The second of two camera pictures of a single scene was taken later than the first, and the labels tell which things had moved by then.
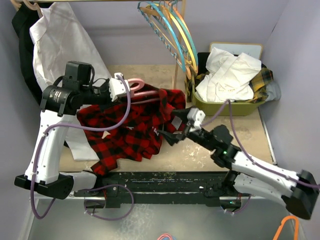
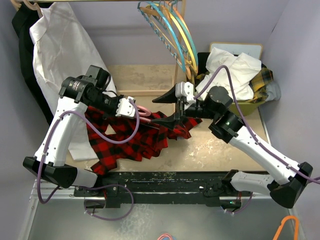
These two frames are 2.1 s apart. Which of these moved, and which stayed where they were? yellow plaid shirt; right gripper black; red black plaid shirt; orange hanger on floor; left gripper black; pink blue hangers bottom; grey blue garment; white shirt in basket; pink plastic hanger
Moved: left gripper black; right gripper black; pink plastic hanger; red black plaid shirt
Stayed: pink blue hangers bottom; orange hanger on floor; grey blue garment; white shirt in basket; yellow plaid shirt
